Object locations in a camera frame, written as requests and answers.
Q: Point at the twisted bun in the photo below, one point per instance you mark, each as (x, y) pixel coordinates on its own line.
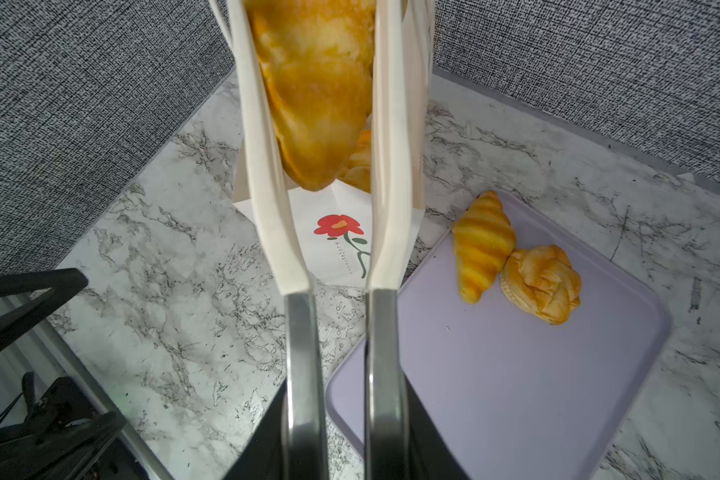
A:
(541, 282)

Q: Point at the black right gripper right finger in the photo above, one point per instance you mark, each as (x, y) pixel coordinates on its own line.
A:
(429, 456)

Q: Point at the white paper bag with rose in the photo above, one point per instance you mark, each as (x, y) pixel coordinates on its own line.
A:
(340, 235)

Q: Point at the croissant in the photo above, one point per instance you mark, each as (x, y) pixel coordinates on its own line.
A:
(483, 239)
(316, 60)

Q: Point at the striped long bread roll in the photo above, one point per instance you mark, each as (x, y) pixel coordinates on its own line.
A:
(357, 172)

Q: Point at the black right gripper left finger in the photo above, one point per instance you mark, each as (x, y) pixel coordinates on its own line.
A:
(262, 458)

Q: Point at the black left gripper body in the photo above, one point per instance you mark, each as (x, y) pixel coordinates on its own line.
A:
(64, 437)

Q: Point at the white and metal tongs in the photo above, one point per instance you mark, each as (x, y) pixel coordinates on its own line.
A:
(304, 413)

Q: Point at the lilac plastic tray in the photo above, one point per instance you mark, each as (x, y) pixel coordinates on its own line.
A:
(512, 396)

